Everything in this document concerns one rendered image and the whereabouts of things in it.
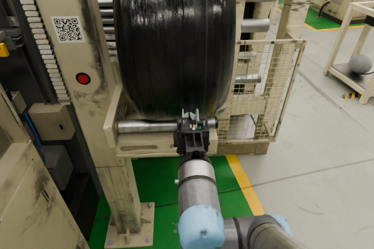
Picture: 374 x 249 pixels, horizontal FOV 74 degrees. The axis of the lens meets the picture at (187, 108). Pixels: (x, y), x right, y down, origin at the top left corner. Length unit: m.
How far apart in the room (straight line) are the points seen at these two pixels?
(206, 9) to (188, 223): 0.42
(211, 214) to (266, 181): 1.47
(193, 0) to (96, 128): 0.61
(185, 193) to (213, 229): 0.08
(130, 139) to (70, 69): 0.29
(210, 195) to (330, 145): 1.94
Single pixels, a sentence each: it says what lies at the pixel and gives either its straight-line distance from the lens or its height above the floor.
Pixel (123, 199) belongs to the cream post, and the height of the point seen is 0.37.
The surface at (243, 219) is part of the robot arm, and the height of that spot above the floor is 0.99.
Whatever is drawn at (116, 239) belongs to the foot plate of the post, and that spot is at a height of 0.01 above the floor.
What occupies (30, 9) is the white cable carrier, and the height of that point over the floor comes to 1.27.
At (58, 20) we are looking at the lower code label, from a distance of 0.80.
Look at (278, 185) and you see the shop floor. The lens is 1.90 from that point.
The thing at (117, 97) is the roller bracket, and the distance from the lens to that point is 0.94.
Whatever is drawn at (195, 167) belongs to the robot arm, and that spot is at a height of 1.09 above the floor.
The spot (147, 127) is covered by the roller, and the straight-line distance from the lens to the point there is 0.85.
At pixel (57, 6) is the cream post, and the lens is 0.79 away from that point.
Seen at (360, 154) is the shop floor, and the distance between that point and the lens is 2.39.
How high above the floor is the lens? 1.48
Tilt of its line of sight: 38 degrees down
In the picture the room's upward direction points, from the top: straight up
